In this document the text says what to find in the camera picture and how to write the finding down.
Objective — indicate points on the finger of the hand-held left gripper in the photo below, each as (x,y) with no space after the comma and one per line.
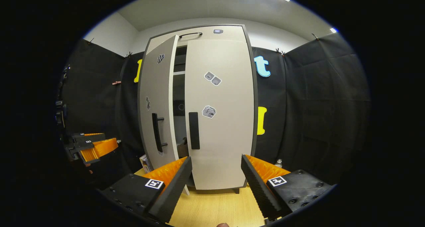
(101,149)
(88,138)

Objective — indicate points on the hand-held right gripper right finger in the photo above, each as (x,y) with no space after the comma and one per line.
(255,187)

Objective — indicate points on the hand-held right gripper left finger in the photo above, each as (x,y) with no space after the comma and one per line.
(179,184)

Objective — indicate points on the white shoe cabinet door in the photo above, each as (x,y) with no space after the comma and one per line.
(225,137)
(159,87)

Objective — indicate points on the white shoe cabinet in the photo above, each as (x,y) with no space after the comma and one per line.
(179,97)

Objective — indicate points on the white cabinet shelf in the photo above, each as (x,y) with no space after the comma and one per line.
(178,73)

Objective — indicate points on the beige cabinet drawer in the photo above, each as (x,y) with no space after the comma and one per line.
(230,35)

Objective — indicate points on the green label bottle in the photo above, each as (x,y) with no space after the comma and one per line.
(279,163)

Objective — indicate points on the small white box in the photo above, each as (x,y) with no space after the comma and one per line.
(145,164)

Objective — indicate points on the black backdrop cloth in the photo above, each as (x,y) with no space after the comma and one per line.
(315,104)

